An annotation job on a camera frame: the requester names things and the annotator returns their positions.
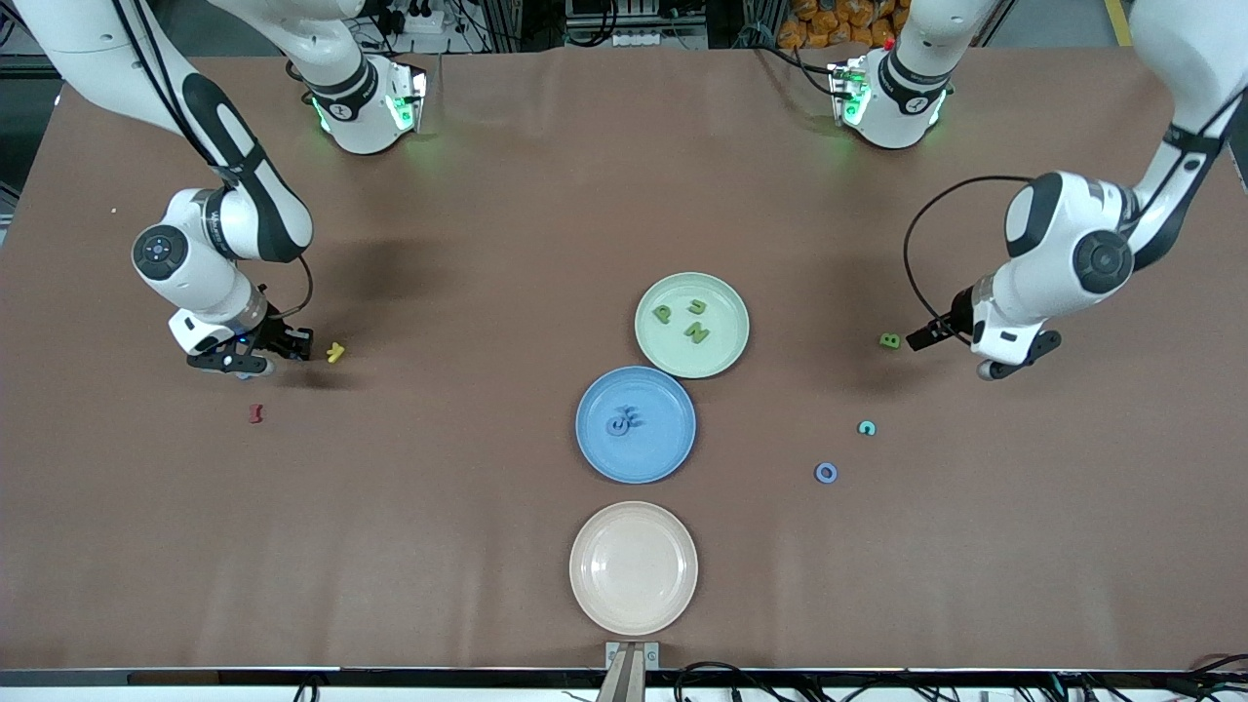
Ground light green plate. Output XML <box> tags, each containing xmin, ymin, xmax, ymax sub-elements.
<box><xmin>634</xmin><ymin>271</ymin><xmax>752</xmax><ymax>380</ymax></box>

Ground brown table cover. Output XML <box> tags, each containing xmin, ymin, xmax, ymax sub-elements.
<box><xmin>0</xmin><ymin>44</ymin><xmax>1248</xmax><ymax>674</ymax></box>

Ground blue plate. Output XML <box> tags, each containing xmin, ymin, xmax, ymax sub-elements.
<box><xmin>574</xmin><ymin>366</ymin><xmax>698</xmax><ymax>486</ymax></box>

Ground bag of orange fruits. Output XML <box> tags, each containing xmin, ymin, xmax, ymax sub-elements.
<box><xmin>777</xmin><ymin>0</ymin><xmax>898</xmax><ymax>50</ymax></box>

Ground white power strip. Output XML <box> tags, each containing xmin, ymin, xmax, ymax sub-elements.
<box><xmin>385</xmin><ymin>0</ymin><xmax>459</xmax><ymax>35</ymax></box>

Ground beige plate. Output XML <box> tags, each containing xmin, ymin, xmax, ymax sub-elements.
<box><xmin>568</xmin><ymin>500</ymin><xmax>700</xmax><ymax>638</ymax></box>

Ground black equipment rack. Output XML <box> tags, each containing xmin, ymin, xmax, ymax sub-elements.
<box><xmin>564</xmin><ymin>0</ymin><xmax>710</xmax><ymax>50</ymax></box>

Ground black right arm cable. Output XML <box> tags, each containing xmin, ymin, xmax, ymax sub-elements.
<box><xmin>112</xmin><ymin>0</ymin><xmax>314</xmax><ymax>325</ymax></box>

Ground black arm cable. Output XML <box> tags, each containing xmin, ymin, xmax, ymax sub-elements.
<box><xmin>112</xmin><ymin>0</ymin><xmax>314</xmax><ymax>325</ymax></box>
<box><xmin>903</xmin><ymin>88</ymin><xmax>1248</xmax><ymax>339</ymax></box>

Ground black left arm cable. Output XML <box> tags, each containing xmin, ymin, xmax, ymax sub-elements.
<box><xmin>903</xmin><ymin>88</ymin><xmax>1248</xmax><ymax>339</ymax></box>

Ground tangled black cables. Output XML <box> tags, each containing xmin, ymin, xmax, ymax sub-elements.
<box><xmin>673</xmin><ymin>658</ymin><xmax>1248</xmax><ymax>702</ymax></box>

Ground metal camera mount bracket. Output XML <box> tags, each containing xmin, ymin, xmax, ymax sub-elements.
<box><xmin>605</xmin><ymin>641</ymin><xmax>660</xmax><ymax>702</ymax></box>

